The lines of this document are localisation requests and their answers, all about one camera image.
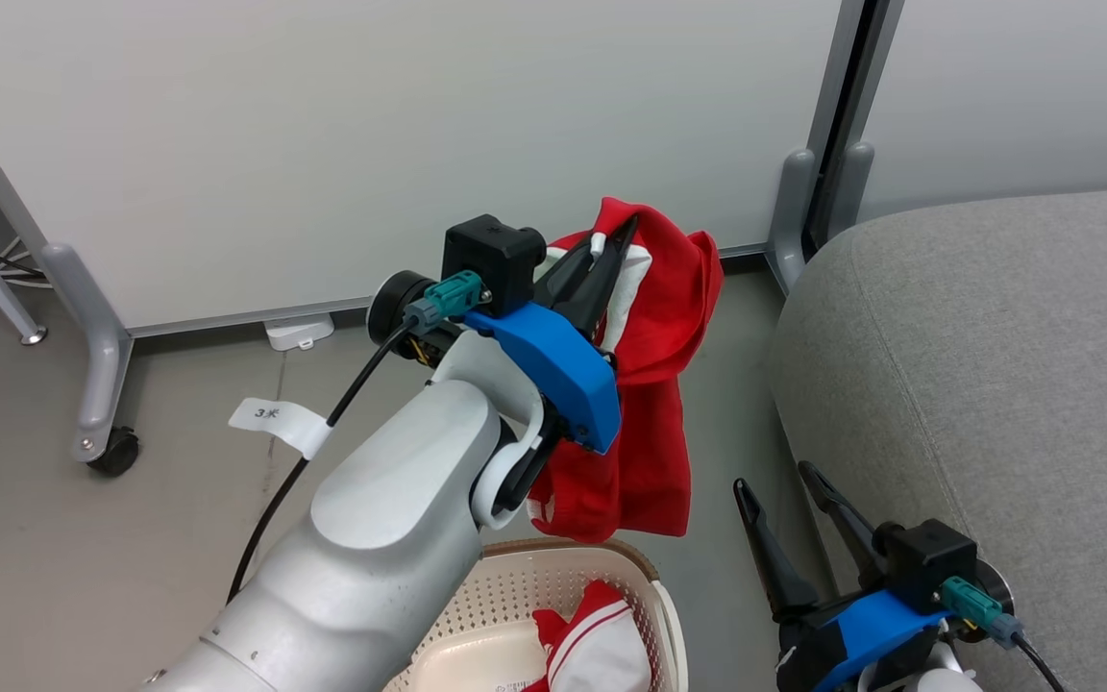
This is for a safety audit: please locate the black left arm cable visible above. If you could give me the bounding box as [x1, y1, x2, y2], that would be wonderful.
[225, 271, 487, 606]

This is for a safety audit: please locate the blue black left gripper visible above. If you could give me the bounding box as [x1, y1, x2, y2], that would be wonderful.
[464, 215, 640, 456]

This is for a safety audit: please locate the red and white garment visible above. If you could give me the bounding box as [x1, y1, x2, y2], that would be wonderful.
[527, 197, 725, 544]

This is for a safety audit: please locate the white power adapter box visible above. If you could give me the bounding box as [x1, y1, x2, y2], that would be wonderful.
[263, 313, 335, 353]

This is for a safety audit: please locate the red garment with white stripes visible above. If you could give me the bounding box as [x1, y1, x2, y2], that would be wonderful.
[521, 579, 652, 692]

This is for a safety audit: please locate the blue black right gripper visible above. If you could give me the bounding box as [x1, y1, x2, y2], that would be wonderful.
[733, 460, 960, 692]

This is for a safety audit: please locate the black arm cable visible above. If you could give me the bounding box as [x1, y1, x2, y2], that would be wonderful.
[225, 271, 487, 606]
[938, 575, 1067, 692]

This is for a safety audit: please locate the grey partition foot with caster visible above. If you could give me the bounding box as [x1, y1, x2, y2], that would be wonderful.
[38, 241, 136, 464]

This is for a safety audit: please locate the black caster wheel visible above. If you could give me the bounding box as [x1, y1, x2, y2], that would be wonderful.
[86, 427, 141, 479]

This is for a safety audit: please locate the narrow white partition panel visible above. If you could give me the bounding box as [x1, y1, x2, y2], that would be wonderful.
[837, 0, 1107, 224]

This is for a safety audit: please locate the grey fabric sofa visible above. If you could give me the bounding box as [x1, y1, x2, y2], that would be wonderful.
[771, 185, 1107, 692]

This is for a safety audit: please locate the white paper cable label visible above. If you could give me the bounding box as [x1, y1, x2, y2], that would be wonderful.
[228, 397, 333, 460]

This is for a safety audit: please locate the short grey partition foot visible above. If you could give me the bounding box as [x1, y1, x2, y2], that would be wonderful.
[826, 141, 876, 243]
[767, 147, 820, 294]

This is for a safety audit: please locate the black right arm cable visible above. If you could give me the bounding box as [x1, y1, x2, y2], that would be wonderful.
[938, 575, 1067, 692]

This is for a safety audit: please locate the cream perforated laundry basket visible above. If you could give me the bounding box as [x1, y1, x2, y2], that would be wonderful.
[382, 538, 690, 692]

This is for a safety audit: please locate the wide white partition panel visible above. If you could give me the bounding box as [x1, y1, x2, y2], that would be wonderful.
[0, 0, 867, 339]

